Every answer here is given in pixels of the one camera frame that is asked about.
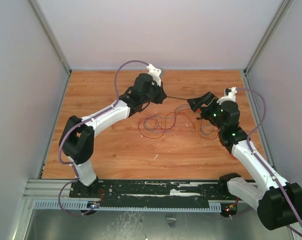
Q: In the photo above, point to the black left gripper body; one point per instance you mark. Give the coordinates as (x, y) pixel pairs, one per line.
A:
(155, 95)

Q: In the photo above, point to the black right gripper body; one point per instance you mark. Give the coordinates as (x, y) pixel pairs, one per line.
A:
(207, 104)

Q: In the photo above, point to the black zip tie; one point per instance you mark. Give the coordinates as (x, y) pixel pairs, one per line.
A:
(177, 98)

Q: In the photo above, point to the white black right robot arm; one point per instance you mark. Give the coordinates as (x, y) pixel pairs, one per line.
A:
(277, 202)

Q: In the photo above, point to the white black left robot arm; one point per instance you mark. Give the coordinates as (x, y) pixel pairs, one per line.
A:
(77, 140)

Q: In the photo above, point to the orange black needle-nose pliers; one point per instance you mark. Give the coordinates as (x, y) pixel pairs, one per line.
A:
(199, 117)

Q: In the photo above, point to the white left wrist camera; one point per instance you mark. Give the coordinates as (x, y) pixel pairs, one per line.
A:
(156, 73)

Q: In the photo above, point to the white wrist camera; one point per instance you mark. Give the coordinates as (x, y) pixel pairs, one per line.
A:
(156, 73)
(229, 95)

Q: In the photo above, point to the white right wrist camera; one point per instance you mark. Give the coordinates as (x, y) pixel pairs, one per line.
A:
(229, 95)

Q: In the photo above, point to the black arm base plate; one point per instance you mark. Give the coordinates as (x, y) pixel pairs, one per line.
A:
(152, 194)

